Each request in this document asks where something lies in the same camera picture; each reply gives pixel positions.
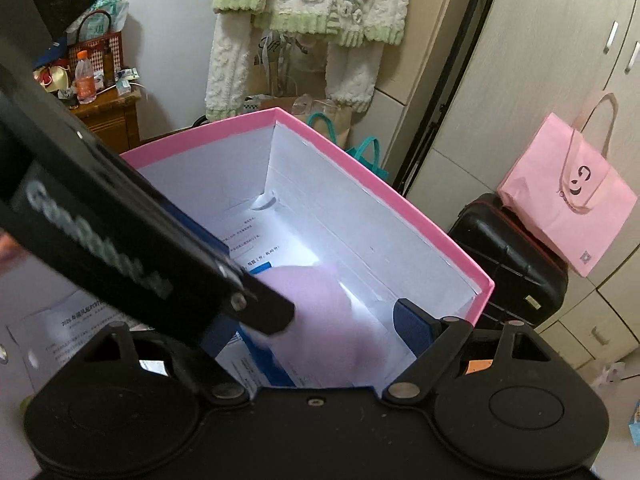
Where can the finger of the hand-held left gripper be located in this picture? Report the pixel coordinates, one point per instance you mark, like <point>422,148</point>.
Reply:
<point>260,305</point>

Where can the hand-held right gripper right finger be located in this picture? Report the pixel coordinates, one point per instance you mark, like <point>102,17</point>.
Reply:
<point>412,325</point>

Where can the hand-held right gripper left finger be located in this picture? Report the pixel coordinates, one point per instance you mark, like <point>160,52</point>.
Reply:
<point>222,345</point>

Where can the blue wet wipes pack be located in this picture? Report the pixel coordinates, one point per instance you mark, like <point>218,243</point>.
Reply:
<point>272,370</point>

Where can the purple plush toy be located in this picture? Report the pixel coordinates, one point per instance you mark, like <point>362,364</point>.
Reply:
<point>330,320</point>

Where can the pink cardboard box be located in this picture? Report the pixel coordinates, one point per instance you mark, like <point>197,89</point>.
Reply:
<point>325,200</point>

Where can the person's left hand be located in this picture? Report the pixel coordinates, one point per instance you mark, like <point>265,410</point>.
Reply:
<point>10,252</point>

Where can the white printed paper sheet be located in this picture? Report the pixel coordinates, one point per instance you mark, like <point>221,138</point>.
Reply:
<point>50,330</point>
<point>280,240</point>

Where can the wooden nightstand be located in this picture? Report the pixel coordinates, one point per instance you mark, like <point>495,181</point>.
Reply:
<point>110,120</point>

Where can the black suitcase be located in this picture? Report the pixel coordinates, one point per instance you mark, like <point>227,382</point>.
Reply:
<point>500,260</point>

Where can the orange drink bottle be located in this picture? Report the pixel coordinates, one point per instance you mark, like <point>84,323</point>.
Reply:
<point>86,80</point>

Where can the red checked basket bag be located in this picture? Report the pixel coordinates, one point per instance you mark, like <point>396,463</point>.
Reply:
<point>107,55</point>

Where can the pink tote bag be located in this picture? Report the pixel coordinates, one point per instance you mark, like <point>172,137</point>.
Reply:
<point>560,210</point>

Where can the green and white plastic bag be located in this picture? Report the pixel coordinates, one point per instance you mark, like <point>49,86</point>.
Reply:
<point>107,7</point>

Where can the brown paper bag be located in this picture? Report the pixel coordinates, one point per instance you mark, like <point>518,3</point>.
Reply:
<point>295,65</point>

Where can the black clothes rack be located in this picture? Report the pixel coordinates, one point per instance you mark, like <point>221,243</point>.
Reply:
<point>448,60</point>

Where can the beige wooden board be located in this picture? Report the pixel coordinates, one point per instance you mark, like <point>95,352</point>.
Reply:
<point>415,35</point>

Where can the beige wooden wardrobe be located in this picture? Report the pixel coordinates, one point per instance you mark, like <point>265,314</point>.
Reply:
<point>540,35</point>

